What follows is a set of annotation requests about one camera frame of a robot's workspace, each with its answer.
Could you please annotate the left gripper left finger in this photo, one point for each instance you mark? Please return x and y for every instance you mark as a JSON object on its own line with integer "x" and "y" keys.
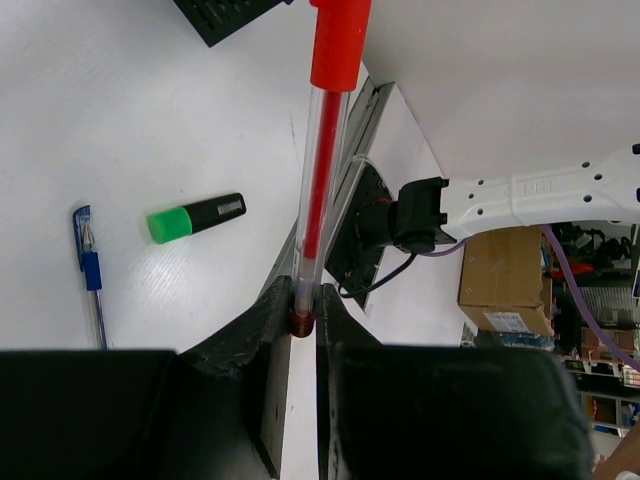
{"x": 260, "y": 333}

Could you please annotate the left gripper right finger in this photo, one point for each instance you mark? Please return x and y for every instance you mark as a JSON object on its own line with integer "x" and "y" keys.
{"x": 335, "y": 325}

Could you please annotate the green capped black highlighter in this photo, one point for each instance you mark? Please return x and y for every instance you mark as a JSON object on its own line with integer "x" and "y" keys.
{"x": 189, "y": 219}

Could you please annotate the blue pen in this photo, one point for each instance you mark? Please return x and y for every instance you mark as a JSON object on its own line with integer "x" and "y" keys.
{"x": 89, "y": 266}

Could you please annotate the red pen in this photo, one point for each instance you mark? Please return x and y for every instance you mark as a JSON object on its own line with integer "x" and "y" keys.
{"x": 340, "y": 34}

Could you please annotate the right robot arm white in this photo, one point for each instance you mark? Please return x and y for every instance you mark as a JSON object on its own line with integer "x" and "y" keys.
{"x": 437, "y": 211}

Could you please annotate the cardboard box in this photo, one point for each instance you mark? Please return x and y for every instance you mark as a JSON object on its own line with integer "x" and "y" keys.
{"x": 503, "y": 287}

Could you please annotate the black mesh pen holder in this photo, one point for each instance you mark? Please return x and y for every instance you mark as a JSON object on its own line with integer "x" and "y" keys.
{"x": 216, "y": 20}

